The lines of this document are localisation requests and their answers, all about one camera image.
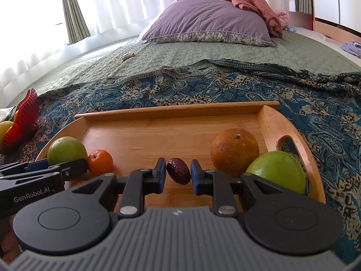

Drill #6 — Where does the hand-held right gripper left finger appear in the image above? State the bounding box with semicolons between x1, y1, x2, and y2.
70;157;167;218

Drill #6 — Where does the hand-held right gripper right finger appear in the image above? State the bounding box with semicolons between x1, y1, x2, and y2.
191;159;286;218

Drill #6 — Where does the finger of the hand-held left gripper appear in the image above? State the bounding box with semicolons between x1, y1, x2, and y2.
0;157;88;182
0;159;49;175

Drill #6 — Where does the dark brown date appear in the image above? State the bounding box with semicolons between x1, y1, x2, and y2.
166;158;192;185

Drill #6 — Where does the green apple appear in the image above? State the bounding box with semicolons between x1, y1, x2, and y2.
47;136;88;168
245;151;307;195

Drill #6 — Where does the small tangerine with stem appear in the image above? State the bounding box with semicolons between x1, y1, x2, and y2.
87;150;114;175

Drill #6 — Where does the wooden serving tray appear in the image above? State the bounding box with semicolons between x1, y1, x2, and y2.
35;101;327;204

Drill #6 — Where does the large dull orange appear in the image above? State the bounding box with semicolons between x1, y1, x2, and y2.
210;128;259;177

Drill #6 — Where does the person's left hand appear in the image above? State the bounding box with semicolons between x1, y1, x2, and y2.
0;215;22;261

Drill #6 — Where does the yellow lemon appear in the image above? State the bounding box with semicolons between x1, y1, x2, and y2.
0;121;14;144

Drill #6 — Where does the red ribbed glass bowl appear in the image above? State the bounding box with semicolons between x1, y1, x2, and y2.
0;88;40;153

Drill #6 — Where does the green quilted bedspread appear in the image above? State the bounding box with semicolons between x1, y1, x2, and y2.
15;30;361;98

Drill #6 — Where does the blue paisley blanket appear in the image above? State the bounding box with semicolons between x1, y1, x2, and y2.
0;59;361;263

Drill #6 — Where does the purple pillow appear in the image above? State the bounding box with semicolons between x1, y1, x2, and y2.
141;0;275;47

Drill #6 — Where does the wooden headboard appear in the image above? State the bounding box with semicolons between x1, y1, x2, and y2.
288;11;361;52

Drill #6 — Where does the light blue cloth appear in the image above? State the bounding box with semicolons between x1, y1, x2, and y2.
341;41;361;57

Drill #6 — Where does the white wardrobe door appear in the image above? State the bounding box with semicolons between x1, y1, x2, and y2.
310;0;361;38

